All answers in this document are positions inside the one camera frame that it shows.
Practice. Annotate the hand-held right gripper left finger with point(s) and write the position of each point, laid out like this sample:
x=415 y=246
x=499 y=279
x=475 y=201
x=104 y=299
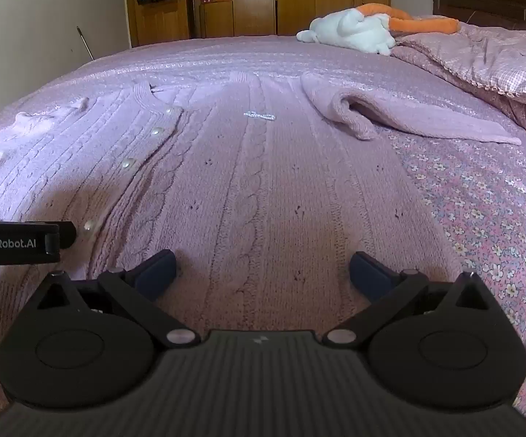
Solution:
x=156 y=274

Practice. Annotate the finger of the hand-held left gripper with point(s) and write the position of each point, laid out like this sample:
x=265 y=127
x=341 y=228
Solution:
x=68 y=236

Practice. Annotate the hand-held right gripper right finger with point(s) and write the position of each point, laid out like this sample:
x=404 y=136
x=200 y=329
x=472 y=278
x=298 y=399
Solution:
x=368 y=274

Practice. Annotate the pink knitted cardigan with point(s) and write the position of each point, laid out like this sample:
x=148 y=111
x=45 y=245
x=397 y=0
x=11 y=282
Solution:
x=253 y=191

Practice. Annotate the pink floral bedsheet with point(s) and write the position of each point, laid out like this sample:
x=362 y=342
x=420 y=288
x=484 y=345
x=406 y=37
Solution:
x=481 y=218

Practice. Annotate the thin metal rod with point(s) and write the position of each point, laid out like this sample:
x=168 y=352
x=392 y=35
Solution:
x=85 y=43

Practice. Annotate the white and orange plush toy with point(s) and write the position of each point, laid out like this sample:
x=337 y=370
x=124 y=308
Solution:
x=358 y=29

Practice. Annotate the pink checked quilt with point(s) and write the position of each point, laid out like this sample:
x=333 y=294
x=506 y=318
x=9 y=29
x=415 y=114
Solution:
x=485 y=59

